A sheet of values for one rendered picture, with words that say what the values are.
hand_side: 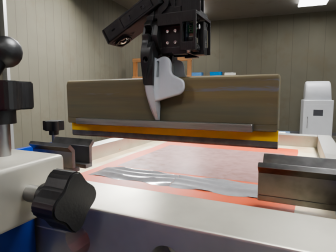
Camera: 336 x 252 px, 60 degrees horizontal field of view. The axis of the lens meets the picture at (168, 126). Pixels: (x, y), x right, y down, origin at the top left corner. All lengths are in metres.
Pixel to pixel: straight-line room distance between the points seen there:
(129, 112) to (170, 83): 0.09
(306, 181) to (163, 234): 0.25
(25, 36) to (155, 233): 4.99
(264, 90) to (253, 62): 8.53
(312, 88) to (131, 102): 7.09
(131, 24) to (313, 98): 7.03
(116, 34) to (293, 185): 0.33
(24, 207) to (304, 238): 0.16
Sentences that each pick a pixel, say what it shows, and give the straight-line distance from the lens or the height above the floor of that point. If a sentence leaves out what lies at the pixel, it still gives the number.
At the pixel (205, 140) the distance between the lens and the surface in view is 0.43.
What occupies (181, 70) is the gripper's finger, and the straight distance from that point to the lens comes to 0.47.
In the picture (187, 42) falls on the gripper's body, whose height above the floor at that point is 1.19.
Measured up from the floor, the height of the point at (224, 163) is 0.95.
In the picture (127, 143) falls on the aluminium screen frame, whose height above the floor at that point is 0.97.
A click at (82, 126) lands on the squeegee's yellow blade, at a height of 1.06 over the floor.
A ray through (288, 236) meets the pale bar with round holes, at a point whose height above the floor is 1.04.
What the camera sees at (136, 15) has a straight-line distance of 0.47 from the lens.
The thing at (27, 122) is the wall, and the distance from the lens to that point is 5.04.
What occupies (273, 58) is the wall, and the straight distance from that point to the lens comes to 8.92.
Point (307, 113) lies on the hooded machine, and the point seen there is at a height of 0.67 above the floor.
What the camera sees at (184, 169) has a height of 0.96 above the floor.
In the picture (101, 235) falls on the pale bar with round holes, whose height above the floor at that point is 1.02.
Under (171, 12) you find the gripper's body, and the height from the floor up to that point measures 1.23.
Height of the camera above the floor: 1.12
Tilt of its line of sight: 6 degrees down
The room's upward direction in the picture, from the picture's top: straight up
